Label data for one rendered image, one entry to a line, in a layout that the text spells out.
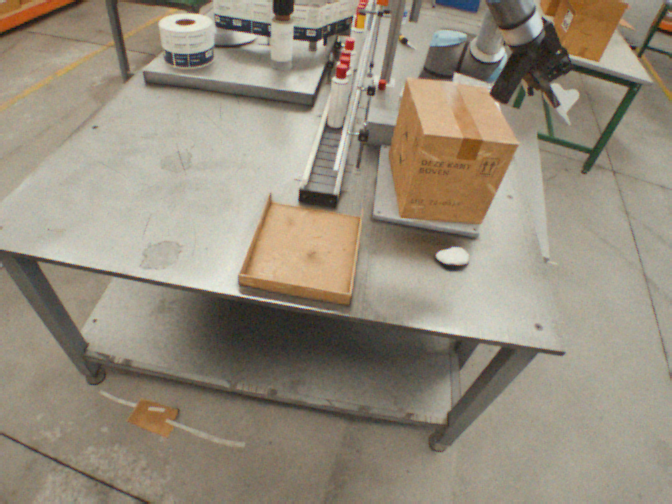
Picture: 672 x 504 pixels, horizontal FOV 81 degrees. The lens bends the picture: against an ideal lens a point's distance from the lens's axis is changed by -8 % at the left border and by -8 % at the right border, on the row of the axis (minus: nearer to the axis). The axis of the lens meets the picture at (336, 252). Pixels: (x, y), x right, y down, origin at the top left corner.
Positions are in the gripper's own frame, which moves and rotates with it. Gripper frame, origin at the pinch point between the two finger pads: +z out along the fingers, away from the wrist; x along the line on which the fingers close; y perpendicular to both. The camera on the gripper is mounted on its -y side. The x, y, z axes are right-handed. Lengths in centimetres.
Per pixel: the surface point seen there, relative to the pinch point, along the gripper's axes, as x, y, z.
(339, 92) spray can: 48, -38, -13
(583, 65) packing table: 151, 79, 124
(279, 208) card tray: 17, -67, -13
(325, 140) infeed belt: 43, -50, -6
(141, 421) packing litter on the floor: 2, -164, 10
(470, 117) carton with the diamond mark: 14.8, -13.1, -0.2
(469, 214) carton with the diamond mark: 6.0, -27.7, 19.7
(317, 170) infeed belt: 27, -55, -9
